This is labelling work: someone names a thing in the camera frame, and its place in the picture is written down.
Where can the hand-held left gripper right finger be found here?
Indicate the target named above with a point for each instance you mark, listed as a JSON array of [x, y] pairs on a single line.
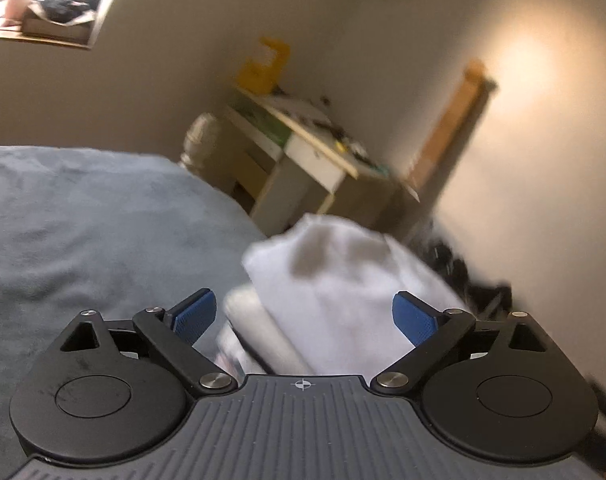
[[413, 320]]

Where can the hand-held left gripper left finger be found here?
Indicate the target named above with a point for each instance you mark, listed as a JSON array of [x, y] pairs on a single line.
[[195, 317]]

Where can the white shirt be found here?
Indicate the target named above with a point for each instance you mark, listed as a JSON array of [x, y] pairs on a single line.
[[348, 300]]

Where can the stack of folded clothes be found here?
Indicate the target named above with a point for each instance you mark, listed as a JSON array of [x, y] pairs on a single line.
[[263, 330]]

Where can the box of dark clothes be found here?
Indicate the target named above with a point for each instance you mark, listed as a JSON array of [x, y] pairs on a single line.
[[63, 15]]

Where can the black metal stand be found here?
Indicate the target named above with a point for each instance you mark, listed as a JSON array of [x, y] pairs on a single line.
[[463, 275]]

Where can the grey bed blanket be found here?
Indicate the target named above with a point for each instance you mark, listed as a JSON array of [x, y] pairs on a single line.
[[83, 220]]

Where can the cream bedpost finial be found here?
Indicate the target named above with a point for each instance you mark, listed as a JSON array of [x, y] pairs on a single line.
[[200, 140]]

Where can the wooden bedside table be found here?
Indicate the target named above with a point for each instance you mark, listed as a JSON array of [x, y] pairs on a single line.
[[308, 160]]

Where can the long cardboard box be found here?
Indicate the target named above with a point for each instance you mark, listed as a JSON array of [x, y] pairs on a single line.
[[448, 130]]

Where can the yellow box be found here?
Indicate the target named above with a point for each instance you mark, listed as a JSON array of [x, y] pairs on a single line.
[[263, 67]]

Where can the pink pot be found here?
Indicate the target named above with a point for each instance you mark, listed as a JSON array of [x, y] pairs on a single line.
[[18, 6]]

